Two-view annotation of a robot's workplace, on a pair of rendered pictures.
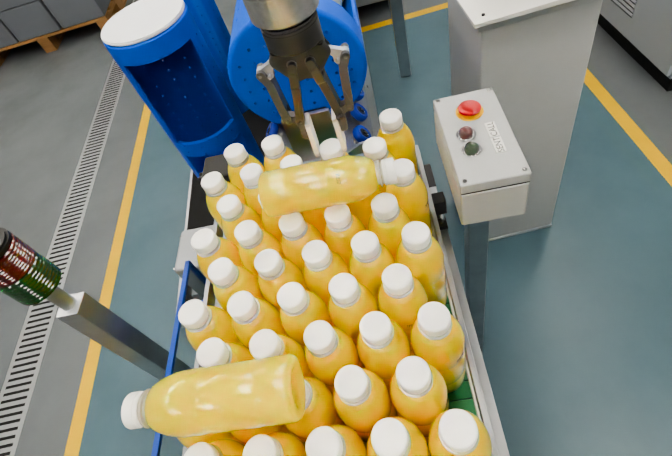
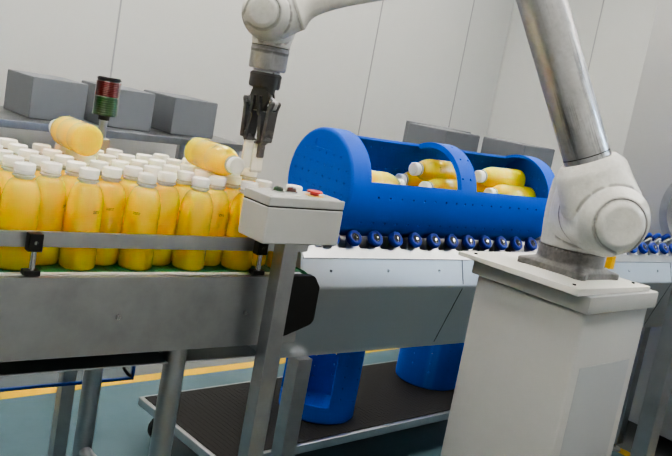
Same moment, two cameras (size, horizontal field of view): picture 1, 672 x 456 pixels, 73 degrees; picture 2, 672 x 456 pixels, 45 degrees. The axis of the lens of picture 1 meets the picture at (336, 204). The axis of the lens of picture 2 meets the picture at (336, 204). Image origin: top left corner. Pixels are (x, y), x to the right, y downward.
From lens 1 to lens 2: 1.63 m
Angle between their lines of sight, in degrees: 52
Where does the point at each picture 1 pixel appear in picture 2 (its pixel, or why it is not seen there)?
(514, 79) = (493, 357)
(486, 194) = (251, 203)
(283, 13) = (253, 58)
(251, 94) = (293, 179)
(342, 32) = (347, 162)
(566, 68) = (542, 385)
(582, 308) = not seen: outside the picture
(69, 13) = not seen: hidden behind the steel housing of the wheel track
